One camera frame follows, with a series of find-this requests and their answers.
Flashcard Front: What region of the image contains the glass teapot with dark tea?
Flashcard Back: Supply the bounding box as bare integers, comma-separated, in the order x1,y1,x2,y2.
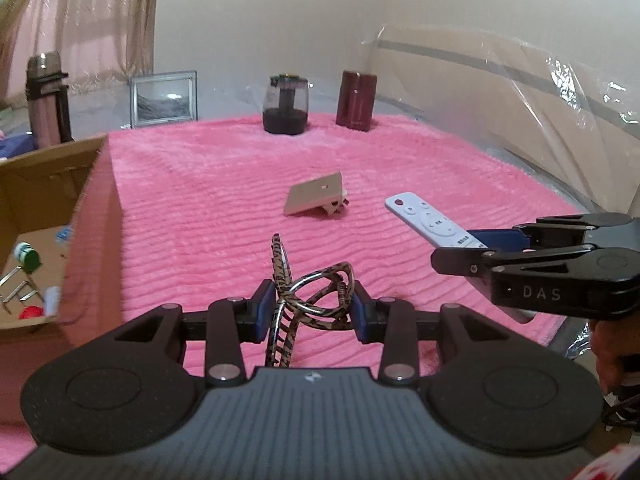
262,74,310,136

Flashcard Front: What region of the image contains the person's right hand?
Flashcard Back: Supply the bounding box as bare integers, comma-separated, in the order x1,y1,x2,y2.
590,316,640,397

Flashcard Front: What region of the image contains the dark red box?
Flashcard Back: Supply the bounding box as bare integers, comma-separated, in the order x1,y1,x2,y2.
335,70,377,132

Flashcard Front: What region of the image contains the black cable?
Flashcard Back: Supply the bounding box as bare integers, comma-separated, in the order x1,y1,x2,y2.
602,384,640,432

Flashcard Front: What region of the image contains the striped hair clip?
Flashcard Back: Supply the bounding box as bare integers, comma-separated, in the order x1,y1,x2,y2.
265,232,357,369

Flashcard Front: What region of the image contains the pink curtain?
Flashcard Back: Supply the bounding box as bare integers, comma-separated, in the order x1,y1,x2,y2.
0,0,162,111

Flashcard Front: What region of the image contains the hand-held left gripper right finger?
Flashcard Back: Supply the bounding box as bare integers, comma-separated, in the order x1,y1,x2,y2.
350,282,506,387

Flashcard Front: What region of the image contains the blue cloth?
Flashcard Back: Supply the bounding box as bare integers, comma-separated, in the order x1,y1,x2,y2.
0,132,37,159

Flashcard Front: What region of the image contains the white remote control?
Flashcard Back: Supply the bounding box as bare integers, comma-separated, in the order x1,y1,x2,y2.
384,191,539,325

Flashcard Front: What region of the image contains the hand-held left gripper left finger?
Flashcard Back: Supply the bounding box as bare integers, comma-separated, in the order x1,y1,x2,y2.
112,280,277,387

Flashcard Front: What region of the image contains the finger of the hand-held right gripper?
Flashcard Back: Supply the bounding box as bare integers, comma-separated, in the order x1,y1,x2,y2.
467,212,634,252
431,243,597,278

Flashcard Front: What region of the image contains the plastic-wrapped beige headboard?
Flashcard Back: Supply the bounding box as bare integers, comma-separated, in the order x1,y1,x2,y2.
360,22,640,217

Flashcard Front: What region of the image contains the pink water bottle black handle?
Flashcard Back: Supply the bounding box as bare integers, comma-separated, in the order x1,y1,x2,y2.
26,51,75,150

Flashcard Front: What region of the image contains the silver picture frame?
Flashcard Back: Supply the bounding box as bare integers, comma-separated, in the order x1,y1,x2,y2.
130,70,199,129

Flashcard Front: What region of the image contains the small white tube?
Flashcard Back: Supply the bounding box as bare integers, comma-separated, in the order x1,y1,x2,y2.
42,286,62,317

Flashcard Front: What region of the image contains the cardboard box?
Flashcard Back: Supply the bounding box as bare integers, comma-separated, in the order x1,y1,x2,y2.
0,132,124,342

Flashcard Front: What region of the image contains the person's printed clothing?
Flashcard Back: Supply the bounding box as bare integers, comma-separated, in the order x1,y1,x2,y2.
570,442,640,480

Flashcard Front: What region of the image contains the pink ribbed blanket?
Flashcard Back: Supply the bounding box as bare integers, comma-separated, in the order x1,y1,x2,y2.
0,112,597,480

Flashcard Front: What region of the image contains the small green-capped bottle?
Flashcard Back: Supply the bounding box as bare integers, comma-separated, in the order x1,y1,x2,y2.
14,241,41,275

